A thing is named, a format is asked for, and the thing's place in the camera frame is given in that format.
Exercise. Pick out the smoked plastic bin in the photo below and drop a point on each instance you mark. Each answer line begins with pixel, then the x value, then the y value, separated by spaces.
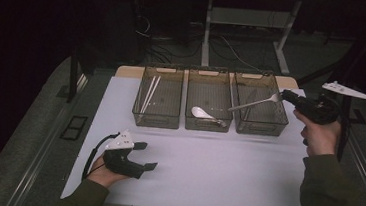
pixel 210 92
pixel 267 115
pixel 164 98

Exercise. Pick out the black metal stand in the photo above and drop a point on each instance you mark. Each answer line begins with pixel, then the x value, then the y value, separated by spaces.
pixel 358 119

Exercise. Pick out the person's left hand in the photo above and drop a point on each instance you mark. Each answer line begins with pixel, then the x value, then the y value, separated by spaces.
pixel 104 176

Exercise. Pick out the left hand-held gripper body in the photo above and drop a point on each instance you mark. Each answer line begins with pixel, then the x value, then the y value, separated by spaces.
pixel 118 164

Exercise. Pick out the white desk frame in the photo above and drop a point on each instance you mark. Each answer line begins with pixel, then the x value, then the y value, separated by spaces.
pixel 250 18

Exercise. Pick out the black floor socket frame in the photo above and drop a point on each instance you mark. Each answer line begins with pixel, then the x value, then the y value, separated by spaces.
pixel 74 127

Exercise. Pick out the white chopstick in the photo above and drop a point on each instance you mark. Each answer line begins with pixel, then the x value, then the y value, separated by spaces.
pixel 147 95
pixel 151 95

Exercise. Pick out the person's right hand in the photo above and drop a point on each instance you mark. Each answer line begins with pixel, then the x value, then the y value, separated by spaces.
pixel 321 138

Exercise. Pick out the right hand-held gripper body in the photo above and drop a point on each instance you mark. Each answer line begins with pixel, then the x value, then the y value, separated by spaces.
pixel 321 110

